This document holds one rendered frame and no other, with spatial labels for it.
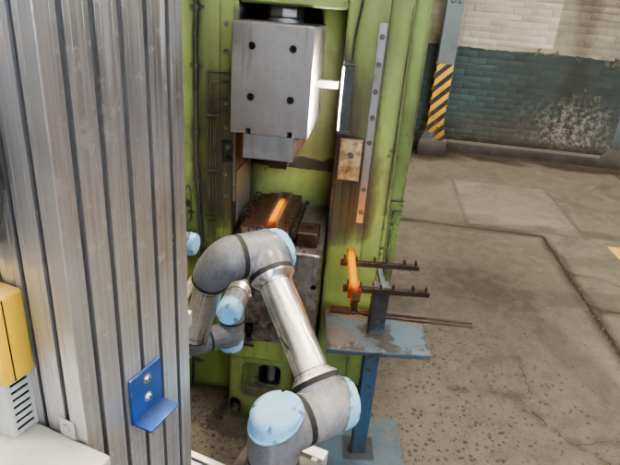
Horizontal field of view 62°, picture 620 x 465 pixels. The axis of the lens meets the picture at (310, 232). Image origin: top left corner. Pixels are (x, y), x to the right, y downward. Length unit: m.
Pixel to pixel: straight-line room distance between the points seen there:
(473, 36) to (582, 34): 1.40
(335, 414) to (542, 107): 7.30
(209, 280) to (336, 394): 0.41
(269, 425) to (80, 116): 0.72
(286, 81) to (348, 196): 0.55
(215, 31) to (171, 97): 1.38
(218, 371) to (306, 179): 1.07
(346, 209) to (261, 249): 0.97
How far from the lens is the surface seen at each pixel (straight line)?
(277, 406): 1.17
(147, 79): 0.77
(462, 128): 8.07
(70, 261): 0.71
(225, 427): 2.62
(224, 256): 1.27
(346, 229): 2.25
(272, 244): 1.31
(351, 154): 2.13
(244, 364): 2.49
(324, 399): 1.21
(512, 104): 8.12
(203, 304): 1.39
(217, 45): 2.17
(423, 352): 2.07
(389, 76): 2.10
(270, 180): 2.58
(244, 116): 2.03
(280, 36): 1.97
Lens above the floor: 1.83
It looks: 23 degrees down
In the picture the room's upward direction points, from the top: 5 degrees clockwise
